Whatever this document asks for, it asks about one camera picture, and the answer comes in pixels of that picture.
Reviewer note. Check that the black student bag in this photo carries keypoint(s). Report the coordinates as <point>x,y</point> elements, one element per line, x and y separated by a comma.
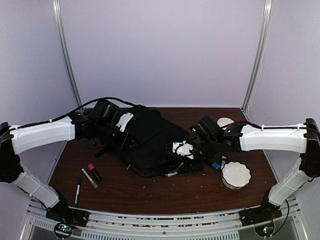
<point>146,143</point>

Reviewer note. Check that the white marker teal label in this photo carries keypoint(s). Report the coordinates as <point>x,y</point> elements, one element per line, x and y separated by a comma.
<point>223,162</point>

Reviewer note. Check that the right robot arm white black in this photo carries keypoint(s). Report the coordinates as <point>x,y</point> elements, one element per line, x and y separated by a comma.
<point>244,136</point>

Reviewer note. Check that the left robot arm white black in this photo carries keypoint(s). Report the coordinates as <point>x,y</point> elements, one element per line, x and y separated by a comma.
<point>17,139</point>

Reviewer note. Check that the dark bowl white inside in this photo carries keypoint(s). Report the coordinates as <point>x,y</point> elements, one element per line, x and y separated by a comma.
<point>224,121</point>

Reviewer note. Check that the blue cap black highlighter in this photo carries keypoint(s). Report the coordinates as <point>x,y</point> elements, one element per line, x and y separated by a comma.
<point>213,164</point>

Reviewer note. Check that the pink cap black highlighter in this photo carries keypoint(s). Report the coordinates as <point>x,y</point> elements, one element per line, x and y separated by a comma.
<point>94,172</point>

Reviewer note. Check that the white scalloped dish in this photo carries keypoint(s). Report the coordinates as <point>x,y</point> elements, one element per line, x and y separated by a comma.
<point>235,175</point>

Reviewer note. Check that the dark blue pen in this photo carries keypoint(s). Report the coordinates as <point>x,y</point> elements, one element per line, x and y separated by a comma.
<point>78,189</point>

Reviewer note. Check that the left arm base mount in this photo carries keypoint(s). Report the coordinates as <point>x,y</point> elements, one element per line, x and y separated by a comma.
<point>67,222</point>

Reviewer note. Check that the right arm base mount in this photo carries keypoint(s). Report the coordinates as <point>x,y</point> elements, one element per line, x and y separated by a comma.
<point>262,220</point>

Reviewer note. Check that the left aluminium wall post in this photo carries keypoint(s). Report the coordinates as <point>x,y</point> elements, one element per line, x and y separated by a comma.
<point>65,52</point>

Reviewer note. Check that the aluminium wall post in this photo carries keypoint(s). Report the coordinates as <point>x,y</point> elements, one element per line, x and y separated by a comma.
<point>65,52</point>
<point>259,54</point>

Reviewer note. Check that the right aluminium wall post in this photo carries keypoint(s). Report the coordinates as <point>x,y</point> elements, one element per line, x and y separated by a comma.
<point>259,54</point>

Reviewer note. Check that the aluminium front rail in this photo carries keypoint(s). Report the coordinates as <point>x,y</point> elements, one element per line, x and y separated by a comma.
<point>219,225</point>

